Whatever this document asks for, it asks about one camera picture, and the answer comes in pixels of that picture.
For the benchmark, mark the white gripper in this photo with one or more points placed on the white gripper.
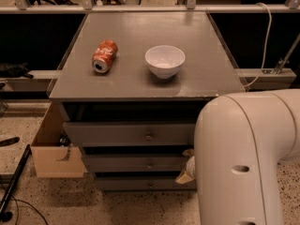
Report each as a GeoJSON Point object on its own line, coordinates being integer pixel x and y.
{"type": "Point", "coordinates": [190, 167]}

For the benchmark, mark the grey drawer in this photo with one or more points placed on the grey drawer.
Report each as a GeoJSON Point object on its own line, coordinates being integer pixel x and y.
{"type": "Point", "coordinates": [96, 134]}
{"type": "Point", "coordinates": [134, 163]}
{"type": "Point", "coordinates": [141, 183]}

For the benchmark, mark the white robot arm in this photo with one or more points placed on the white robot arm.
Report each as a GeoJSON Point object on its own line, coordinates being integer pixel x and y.
{"type": "Point", "coordinates": [239, 140]}

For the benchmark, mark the grey bottom drawer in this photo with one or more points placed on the grey bottom drawer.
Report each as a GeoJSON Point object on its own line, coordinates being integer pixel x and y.
{"type": "Point", "coordinates": [141, 183]}

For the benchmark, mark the grey drawer cabinet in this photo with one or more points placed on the grey drawer cabinet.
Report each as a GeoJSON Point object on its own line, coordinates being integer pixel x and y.
{"type": "Point", "coordinates": [129, 91]}

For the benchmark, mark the grey top drawer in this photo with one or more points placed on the grey top drawer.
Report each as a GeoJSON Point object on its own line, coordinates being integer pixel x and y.
{"type": "Point", "coordinates": [96, 134]}

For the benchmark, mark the white bowl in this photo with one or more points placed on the white bowl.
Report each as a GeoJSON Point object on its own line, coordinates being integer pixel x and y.
{"type": "Point", "coordinates": [164, 61]}

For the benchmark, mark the cardboard box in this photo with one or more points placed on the cardboard box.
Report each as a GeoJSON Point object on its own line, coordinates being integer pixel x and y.
{"type": "Point", "coordinates": [54, 155]}

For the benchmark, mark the orange soda can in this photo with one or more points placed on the orange soda can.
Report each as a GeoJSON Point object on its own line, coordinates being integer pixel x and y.
{"type": "Point", "coordinates": [104, 55]}

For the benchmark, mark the black pole on floor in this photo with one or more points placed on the black pole on floor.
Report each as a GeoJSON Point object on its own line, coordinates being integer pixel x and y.
{"type": "Point", "coordinates": [12, 183]}

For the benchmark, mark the black object on ledge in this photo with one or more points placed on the black object on ledge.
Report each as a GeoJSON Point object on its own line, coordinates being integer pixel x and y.
{"type": "Point", "coordinates": [8, 70]}

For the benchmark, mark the metal railing frame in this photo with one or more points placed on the metal railing frame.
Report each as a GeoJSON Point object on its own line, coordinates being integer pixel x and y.
{"type": "Point", "coordinates": [218, 6]}

